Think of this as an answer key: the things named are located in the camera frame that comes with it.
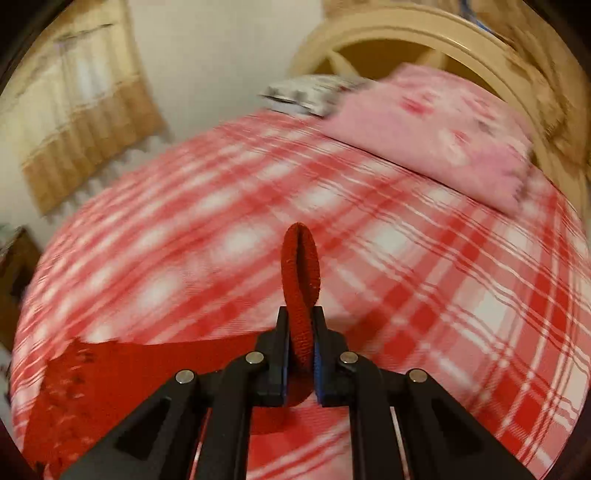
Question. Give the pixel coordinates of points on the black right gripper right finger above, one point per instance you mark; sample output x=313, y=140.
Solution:
x=404, y=425

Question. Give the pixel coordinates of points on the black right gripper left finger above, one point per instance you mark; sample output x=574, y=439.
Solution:
x=195, y=426

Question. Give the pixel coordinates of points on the red knitted sweater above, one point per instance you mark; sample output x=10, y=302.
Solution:
x=92, y=387

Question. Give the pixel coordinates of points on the red white plaid bedspread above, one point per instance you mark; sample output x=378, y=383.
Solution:
x=187, y=248

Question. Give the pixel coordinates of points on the brown wooden desk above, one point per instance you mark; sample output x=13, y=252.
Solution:
x=19, y=258

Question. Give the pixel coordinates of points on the pink floral pillow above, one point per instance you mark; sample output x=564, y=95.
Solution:
x=444, y=127

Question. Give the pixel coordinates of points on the beige patterned curtain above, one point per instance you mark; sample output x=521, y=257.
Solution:
x=78, y=99

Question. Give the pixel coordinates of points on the grey white patterned pillow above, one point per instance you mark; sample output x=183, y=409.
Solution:
x=310, y=95

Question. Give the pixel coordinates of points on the cream wooden headboard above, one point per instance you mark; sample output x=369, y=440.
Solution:
x=505, y=47

